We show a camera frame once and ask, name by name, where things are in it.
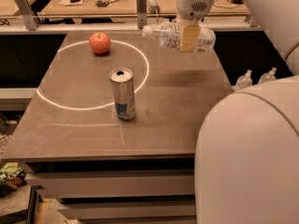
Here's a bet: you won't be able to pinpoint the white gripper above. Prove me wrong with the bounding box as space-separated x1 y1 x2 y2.
177 0 214 52

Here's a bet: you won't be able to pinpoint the clear plastic water bottle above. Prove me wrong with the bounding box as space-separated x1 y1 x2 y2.
142 21 216 53

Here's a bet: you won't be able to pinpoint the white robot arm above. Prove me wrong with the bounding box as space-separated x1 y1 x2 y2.
194 0 299 224

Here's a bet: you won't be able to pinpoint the small clear bottle left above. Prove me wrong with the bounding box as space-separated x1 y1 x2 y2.
235 70 252 90

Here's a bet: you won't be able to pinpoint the small clear bottle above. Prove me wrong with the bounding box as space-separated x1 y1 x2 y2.
259 67 277 83
235 70 252 90

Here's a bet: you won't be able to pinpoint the small clear bottle right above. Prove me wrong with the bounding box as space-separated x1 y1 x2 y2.
259 67 277 83

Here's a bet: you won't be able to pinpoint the white power strip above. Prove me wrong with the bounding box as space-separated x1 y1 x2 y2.
147 0 160 14

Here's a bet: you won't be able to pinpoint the silver blue drink can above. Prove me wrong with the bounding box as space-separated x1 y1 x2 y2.
109 67 136 120

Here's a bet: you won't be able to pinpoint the red apple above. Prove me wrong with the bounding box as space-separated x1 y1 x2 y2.
89 32 111 55

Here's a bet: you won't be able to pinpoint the dark sunglasses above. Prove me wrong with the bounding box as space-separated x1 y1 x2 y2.
95 0 109 7

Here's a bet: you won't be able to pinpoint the grey drawer cabinet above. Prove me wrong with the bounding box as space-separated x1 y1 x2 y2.
26 158 196 224

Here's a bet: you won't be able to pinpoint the green snack bags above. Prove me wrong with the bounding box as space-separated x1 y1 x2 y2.
0 162 26 197

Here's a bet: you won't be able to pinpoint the middle metal post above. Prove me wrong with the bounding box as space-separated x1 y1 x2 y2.
136 0 147 29

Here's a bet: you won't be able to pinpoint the metal post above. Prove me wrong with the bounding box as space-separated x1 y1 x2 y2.
136 0 147 29
15 0 39 31
245 14 258 27

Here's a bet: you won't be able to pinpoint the right metal post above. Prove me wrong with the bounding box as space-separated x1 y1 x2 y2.
245 14 258 27

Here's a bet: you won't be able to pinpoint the left metal post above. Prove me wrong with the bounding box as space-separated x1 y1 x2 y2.
15 0 39 31

